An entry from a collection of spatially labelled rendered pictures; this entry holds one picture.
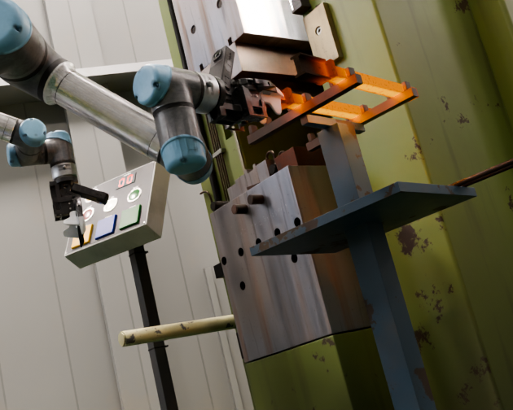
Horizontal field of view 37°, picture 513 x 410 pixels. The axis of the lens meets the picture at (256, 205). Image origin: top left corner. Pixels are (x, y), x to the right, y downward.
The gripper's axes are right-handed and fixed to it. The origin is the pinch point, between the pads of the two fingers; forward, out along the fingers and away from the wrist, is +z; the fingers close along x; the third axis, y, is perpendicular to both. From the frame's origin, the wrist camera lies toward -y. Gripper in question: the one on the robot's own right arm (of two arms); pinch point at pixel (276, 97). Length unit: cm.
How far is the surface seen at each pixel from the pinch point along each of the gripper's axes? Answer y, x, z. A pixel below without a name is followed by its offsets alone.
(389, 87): 0.9, 13.3, 22.6
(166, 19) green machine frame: -81, -86, 61
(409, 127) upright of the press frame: 2.7, 1.6, 47.6
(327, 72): 1.0, 13.4, 0.8
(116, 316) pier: -14, -290, 166
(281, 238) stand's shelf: 27.4, -10.5, 2.7
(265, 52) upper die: -40, -38, 51
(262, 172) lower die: -2, -43, 40
